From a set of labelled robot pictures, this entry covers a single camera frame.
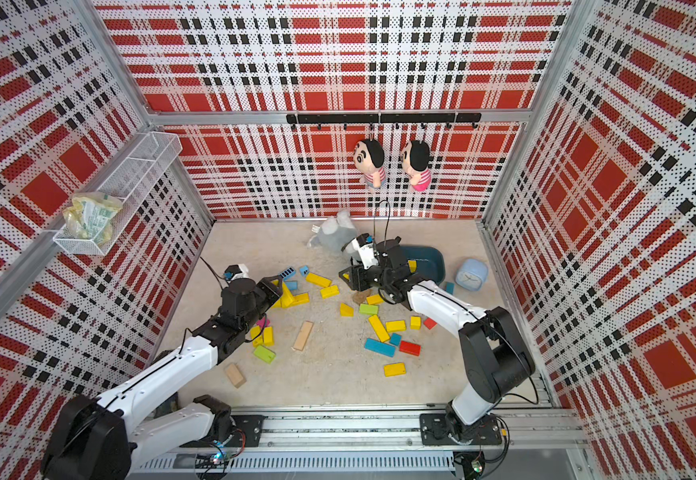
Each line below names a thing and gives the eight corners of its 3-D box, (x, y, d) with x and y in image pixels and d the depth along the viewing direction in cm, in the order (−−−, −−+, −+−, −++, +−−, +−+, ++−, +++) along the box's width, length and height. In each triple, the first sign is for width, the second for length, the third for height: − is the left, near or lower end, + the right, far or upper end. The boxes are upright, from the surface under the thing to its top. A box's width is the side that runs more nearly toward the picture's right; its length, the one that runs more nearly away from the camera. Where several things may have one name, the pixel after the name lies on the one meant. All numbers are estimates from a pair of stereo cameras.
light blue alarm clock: (456, 294, 101) (462, 281, 95) (451, 272, 107) (456, 258, 101) (483, 294, 101) (491, 281, 95) (477, 272, 107) (484, 258, 101)
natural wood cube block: (237, 389, 82) (234, 387, 80) (226, 371, 85) (223, 369, 83) (248, 381, 84) (245, 379, 82) (237, 364, 87) (234, 361, 85)
